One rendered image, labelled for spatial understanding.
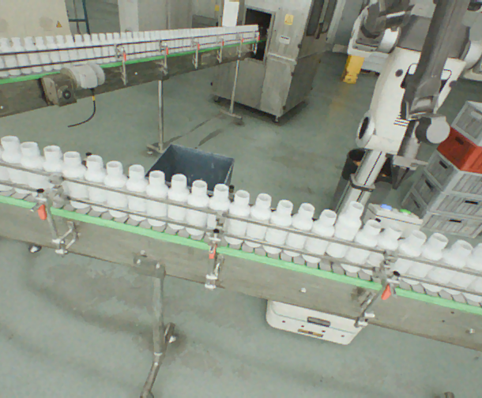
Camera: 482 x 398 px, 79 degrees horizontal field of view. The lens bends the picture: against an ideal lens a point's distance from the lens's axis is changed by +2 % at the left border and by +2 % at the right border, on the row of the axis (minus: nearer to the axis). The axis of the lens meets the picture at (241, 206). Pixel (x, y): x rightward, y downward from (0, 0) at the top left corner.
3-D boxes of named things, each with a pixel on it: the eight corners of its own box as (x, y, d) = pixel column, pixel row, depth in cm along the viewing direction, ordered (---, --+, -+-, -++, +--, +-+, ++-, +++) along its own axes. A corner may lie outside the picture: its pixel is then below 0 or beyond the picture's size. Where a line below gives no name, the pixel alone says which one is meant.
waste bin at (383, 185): (322, 231, 252) (352, 169, 213) (319, 201, 288) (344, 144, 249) (374, 243, 251) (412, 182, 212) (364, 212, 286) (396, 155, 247)
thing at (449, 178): (442, 192, 250) (459, 170, 236) (421, 168, 282) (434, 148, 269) (509, 203, 254) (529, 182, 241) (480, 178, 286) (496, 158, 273)
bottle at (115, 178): (125, 220, 84) (119, 172, 74) (105, 215, 84) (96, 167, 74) (134, 208, 89) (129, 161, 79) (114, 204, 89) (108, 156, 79)
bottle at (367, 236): (363, 269, 84) (391, 229, 74) (349, 276, 81) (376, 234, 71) (348, 255, 88) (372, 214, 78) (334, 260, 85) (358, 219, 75)
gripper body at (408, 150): (427, 168, 83) (437, 143, 81) (391, 161, 84) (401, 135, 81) (416, 165, 90) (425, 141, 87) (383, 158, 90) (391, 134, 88)
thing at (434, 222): (415, 229, 278) (427, 212, 264) (398, 203, 310) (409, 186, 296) (475, 239, 281) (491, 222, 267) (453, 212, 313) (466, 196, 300)
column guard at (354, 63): (340, 81, 728) (359, 31, 661) (339, 77, 759) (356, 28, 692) (356, 84, 727) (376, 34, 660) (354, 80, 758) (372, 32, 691)
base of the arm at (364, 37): (378, 48, 104) (388, 12, 103) (388, 38, 96) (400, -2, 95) (354, 43, 104) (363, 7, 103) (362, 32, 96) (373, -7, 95)
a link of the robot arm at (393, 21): (388, 8, 96) (371, 11, 97) (404, -12, 86) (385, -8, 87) (390, 37, 97) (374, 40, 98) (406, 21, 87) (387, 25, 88)
